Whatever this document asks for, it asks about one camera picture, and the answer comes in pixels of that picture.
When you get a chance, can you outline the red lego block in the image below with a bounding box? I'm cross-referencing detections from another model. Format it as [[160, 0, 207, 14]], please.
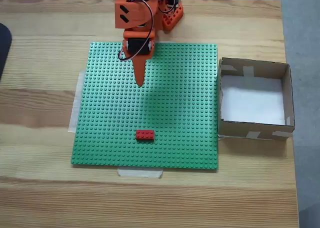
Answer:
[[135, 129, 155, 142]]

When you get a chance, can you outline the brown cardboard box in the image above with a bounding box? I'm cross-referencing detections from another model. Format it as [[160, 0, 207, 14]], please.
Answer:
[[217, 57, 296, 141]]

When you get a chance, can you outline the gripper servo wire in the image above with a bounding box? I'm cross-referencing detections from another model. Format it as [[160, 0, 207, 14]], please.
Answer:
[[118, 0, 155, 62]]

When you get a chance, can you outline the black flat pad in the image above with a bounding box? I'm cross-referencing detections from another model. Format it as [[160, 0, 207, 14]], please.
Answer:
[[0, 22, 13, 82]]

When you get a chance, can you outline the white paper box lining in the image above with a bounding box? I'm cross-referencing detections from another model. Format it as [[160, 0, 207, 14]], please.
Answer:
[[221, 74, 286, 126]]

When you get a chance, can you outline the green lego baseplate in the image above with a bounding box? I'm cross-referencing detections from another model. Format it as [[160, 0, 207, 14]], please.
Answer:
[[70, 41, 219, 173]]

